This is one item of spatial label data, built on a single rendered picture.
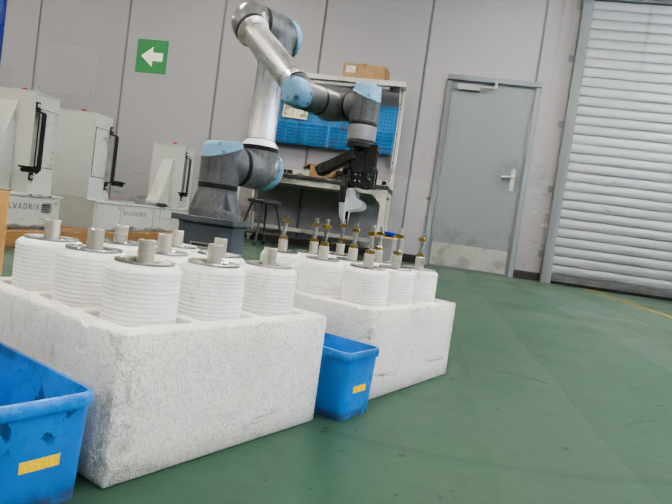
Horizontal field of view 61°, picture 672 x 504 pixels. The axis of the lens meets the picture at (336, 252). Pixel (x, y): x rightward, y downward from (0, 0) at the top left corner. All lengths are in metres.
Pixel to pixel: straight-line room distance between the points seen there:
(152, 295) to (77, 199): 3.14
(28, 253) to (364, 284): 0.60
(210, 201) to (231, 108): 5.39
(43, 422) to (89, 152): 3.26
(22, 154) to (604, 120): 5.44
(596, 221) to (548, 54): 1.86
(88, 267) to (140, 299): 0.12
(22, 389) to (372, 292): 0.64
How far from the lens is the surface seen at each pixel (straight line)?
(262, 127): 1.79
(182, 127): 7.21
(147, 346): 0.71
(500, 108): 6.64
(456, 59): 6.75
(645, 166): 6.79
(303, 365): 0.93
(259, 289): 0.89
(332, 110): 1.55
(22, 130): 3.46
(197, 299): 0.82
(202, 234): 1.65
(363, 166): 1.48
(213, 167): 1.68
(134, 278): 0.73
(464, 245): 6.46
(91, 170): 3.85
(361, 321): 1.11
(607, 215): 6.66
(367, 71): 6.35
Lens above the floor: 0.34
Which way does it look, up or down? 3 degrees down
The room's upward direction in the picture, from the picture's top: 8 degrees clockwise
